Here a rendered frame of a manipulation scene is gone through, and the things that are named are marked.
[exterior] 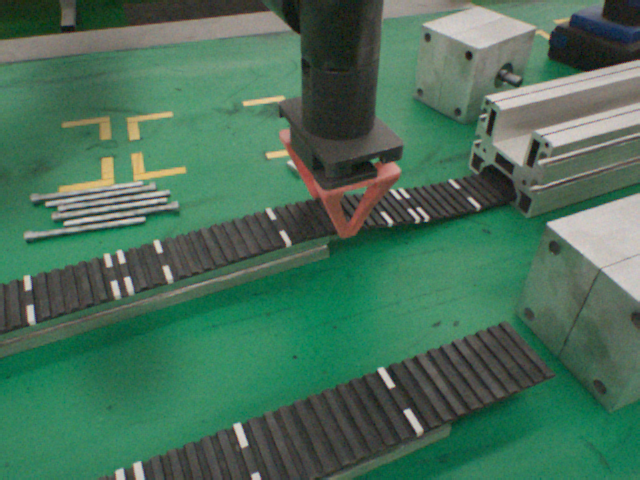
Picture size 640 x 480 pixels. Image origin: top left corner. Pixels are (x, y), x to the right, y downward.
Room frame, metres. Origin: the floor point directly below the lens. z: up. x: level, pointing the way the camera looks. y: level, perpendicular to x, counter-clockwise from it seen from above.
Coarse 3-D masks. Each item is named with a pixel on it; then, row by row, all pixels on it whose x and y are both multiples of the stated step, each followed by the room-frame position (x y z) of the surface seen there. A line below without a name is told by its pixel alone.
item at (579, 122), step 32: (512, 96) 0.51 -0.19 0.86; (544, 96) 0.51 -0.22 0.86; (576, 96) 0.53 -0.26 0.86; (608, 96) 0.54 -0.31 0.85; (480, 128) 0.51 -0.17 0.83; (512, 128) 0.49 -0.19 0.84; (544, 128) 0.51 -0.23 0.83; (576, 128) 0.45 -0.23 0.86; (608, 128) 0.45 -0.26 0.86; (480, 160) 0.51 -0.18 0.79; (512, 160) 0.46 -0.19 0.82; (544, 160) 0.43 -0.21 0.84; (576, 160) 0.43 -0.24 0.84; (608, 160) 0.45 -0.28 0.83; (544, 192) 0.42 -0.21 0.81; (576, 192) 0.44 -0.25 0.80
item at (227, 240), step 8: (216, 224) 0.37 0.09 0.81; (224, 224) 0.37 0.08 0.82; (216, 232) 0.36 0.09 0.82; (224, 232) 0.36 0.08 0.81; (232, 232) 0.36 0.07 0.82; (216, 240) 0.35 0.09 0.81; (224, 240) 0.35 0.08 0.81; (232, 240) 0.35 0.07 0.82; (240, 240) 0.35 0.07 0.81; (224, 248) 0.34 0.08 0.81; (232, 248) 0.34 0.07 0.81; (240, 248) 0.34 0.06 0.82; (224, 256) 0.33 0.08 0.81; (232, 256) 0.33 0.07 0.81; (240, 256) 0.33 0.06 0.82; (248, 256) 0.33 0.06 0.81
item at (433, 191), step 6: (426, 186) 0.46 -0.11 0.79; (432, 186) 0.46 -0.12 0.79; (438, 186) 0.46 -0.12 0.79; (426, 192) 0.45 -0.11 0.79; (432, 192) 0.45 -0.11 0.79; (438, 192) 0.45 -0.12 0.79; (444, 192) 0.45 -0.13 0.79; (432, 198) 0.44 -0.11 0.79; (438, 198) 0.44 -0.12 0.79; (444, 198) 0.44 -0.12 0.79; (450, 198) 0.44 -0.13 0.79; (438, 204) 0.43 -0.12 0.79; (444, 204) 0.43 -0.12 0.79; (450, 204) 0.43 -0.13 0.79; (456, 204) 0.43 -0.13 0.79; (444, 210) 0.42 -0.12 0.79; (450, 210) 0.42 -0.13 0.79; (456, 210) 0.42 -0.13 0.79; (462, 210) 0.42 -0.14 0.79; (450, 216) 0.41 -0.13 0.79
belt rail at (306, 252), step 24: (312, 240) 0.36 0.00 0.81; (240, 264) 0.33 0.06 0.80; (264, 264) 0.35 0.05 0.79; (288, 264) 0.35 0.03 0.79; (168, 288) 0.31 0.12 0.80; (192, 288) 0.32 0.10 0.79; (216, 288) 0.32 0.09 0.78; (96, 312) 0.29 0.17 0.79; (120, 312) 0.29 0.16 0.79; (144, 312) 0.30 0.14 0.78; (0, 336) 0.26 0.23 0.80; (24, 336) 0.27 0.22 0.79; (48, 336) 0.27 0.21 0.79
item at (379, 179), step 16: (304, 144) 0.37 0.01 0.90; (304, 160) 0.37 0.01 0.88; (320, 176) 0.35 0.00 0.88; (352, 176) 0.35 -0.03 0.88; (368, 176) 0.35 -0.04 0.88; (384, 176) 0.35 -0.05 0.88; (320, 192) 0.34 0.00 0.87; (336, 192) 0.34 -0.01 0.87; (368, 192) 0.37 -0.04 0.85; (384, 192) 0.36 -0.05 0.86; (336, 208) 0.35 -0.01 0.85; (368, 208) 0.37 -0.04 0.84; (336, 224) 0.36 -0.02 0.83; (352, 224) 0.37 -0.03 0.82
